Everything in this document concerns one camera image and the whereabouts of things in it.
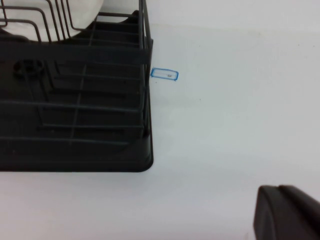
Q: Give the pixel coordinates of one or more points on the blue outlined table marker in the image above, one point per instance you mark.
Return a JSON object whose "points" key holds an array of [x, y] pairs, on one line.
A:
{"points": [[162, 74]]}

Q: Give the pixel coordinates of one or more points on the white round plate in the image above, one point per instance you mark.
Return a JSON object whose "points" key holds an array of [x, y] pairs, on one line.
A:
{"points": [[85, 15]]}

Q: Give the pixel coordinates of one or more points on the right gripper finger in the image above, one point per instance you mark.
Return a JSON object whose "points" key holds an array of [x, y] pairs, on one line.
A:
{"points": [[287, 215]]}

